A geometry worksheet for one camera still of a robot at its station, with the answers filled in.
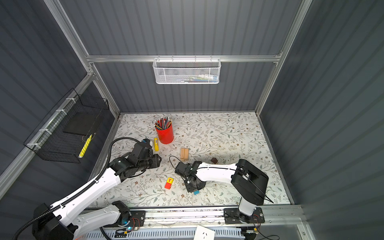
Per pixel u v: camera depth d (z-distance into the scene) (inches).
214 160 36.8
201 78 36.5
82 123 30.4
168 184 33.2
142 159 23.9
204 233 26.3
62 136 27.9
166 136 39.4
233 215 29.0
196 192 32.0
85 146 27.1
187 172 25.5
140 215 29.7
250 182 19.7
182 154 37.0
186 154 37.2
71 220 16.3
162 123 38.1
